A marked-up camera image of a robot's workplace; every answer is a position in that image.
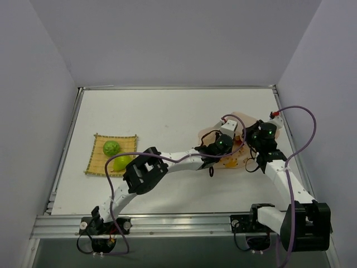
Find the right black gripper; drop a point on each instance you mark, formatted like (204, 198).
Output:
(251, 134)

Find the translucent banana print plastic bag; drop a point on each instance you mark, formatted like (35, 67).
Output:
(238, 159)

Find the green fake pear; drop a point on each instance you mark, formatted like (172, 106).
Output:
(120, 163)

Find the green round fake fruit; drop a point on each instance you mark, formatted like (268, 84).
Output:
(111, 148)

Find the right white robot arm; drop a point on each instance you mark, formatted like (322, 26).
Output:
(306, 223)

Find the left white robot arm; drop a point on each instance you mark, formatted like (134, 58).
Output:
(148, 168)

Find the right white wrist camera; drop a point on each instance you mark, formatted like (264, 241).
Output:
(276, 119)

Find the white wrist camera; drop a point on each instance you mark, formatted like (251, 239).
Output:
(276, 119)
(228, 126)

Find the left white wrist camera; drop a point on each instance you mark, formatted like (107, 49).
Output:
(228, 126)

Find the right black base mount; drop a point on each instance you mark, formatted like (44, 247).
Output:
(257, 237)

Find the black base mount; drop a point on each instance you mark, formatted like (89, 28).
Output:
(102, 238)
(257, 237)

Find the aluminium front rail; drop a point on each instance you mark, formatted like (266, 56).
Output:
(142, 225)

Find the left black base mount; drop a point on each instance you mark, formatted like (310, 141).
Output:
(102, 238)

